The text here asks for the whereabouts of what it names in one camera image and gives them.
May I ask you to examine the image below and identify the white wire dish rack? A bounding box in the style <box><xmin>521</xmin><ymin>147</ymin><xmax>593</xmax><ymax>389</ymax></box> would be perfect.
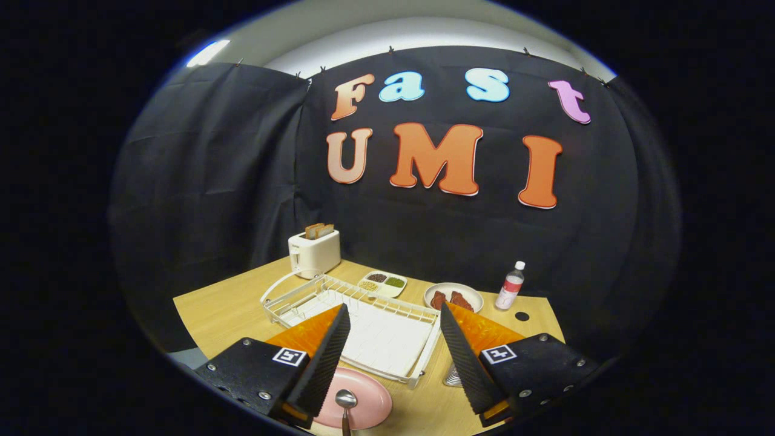
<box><xmin>260</xmin><ymin>269</ymin><xmax>443</xmax><ymax>389</ymax></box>

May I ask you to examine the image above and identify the metal spoon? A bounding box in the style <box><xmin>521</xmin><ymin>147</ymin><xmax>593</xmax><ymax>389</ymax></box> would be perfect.
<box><xmin>335</xmin><ymin>389</ymin><xmax>358</xmax><ymax>436</ymax></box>

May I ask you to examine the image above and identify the round white plate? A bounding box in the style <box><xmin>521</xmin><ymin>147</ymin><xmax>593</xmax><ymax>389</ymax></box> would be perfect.
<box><xmin>423</xmin><ymin>282</ymin><xmax>484</xmax><ymax>314</ymax></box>

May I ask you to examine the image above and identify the pink plate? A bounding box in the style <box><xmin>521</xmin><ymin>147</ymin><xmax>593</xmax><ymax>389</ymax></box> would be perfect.
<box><xmin>312</xmin><ymin>366</ymin><xmax>393</xmax><ymax>431</ymax></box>

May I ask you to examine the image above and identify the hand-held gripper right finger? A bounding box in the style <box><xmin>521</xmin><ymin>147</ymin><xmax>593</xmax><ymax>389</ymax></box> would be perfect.
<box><xmin>440</xmin><ymin>302</ymin><xmax>600</xmax><ymax>428</ymax></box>

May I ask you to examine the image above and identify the clear red label bottle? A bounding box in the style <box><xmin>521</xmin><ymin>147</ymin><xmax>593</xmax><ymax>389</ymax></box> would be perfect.
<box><xmin>495</xmin><ymin>261</ymin><xmax>526</xmax><ymax>311</ymax></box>

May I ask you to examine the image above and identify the white toaster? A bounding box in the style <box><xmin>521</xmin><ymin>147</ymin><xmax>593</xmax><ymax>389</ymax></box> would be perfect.
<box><xmin>288</xmin><ymin>229</ymin><xmax>341</xmax><ymax>280</ymax></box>

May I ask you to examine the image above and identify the white divided tray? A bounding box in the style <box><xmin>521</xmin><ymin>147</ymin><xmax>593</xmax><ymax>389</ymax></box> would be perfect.
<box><xmin>358</xmin><ymin>271</ymin><xmax>408</xmax><ymax>299</ymax></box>

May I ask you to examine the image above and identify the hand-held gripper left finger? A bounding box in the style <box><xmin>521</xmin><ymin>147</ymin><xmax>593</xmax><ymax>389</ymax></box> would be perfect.
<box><xmin>194</xmin><ymin>303</ymin><xmax>352</xmax><ymax>431</ymax></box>

